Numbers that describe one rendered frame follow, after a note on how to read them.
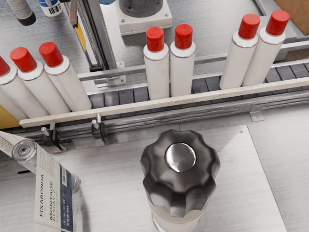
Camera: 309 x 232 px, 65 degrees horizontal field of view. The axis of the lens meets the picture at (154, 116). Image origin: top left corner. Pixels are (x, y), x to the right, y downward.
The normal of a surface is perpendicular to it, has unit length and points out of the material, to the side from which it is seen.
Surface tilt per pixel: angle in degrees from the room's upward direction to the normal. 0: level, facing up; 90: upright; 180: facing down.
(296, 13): 90
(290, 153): 0
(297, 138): 0
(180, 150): 0
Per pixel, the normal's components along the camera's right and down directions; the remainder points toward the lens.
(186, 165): -0.04, -0.50
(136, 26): 0.18, 0.84
